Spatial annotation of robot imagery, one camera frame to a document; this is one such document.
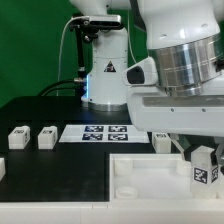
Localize white sheet with AprilTags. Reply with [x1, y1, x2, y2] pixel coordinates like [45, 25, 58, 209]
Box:
[60, 124, 149, 143]

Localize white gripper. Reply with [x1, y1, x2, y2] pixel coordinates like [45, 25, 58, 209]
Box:
[127, 86, 224, 166]

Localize black camera on mount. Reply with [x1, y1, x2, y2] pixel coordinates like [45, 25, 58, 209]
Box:
[69, 15, 123, 30]

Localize white left obstacle block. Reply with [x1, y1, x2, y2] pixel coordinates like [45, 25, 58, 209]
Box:
[0, 158, 6, 181]

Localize white square tabletop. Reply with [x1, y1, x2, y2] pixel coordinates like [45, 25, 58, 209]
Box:
[109, 154, 224, 201]

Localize grey cable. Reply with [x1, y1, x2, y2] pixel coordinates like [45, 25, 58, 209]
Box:
[55, 17, 81, 98]

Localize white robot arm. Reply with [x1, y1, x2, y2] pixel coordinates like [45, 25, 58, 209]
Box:
[70, 0, 224, 137]

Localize black cables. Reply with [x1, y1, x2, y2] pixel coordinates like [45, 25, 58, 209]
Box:
[37, 78, 88, 98]

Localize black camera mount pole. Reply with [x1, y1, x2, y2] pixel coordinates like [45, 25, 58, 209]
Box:
[75, 25, 98, 84]

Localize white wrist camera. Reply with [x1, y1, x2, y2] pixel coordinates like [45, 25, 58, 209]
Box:
[122, 57, 158, 86]

